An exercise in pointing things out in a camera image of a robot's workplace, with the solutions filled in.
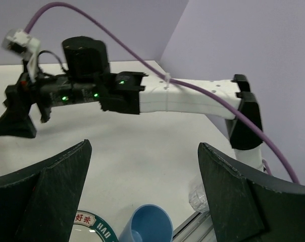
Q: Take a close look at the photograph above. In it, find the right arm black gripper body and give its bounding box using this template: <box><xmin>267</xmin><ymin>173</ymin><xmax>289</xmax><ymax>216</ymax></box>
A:
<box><xmin>17</xmin><ymin>73</ymin><xmax>99</xmax><ymax>123</ymax></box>

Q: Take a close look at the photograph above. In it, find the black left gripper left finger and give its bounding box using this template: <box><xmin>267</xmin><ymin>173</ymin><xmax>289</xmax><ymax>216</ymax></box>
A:
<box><xmin>0</xmin><ymin>140</ymin><xmax>92</xmax><ymax>241</ymax></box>

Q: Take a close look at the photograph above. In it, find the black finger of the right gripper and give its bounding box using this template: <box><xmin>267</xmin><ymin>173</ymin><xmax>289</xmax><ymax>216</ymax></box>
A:
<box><xmin>0</xmin><ymin>85</ymin><xmax>37</xmax><ymax>138</ymax></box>

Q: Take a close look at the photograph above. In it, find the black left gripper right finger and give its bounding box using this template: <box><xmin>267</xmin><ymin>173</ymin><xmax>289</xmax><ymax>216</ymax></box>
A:
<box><xmin>197</xmin><ymin>143</ymin><xmax>305</xmax><ymax>241</ymax></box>

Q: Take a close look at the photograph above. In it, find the clear glass cup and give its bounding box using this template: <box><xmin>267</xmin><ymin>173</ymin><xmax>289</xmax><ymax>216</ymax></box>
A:
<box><xmin>188</xmin><ymin>176</ymin><xmax>210</xmax><ymax>213</ymax></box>

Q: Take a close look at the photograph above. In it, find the blue plastic cup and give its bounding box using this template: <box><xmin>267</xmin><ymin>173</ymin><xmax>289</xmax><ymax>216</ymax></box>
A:
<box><xmin>119</xmin><ymin>204</ymin><xmax>173</xmax><ymax>242</ymax></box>

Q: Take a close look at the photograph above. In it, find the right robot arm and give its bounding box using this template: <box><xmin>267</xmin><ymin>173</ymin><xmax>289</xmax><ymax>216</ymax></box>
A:
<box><xmin>0</xmin><ymin>36</ymin><xmax>305</xmax><ymax>241</ymax></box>

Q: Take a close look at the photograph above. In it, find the white plate green rim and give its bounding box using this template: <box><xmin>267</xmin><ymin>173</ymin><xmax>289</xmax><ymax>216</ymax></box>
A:
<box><xmin>69</xmin><ymin>210</ymin><xmax>118</xmax><ymax>242</ymax></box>

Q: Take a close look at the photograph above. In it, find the aluminium table edge rail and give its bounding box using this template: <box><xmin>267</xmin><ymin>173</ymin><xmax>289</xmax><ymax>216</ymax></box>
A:
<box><xmin>173</xmin><ymin>211</ymin><xmax>217</xmax><ymax>242</ymax></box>

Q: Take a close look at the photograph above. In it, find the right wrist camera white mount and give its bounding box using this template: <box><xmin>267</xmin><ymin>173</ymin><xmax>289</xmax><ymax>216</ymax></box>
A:
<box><xmin>2</xmin><ymin>29</ymin><xmax>40</xmax><ymax>83</ymax></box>

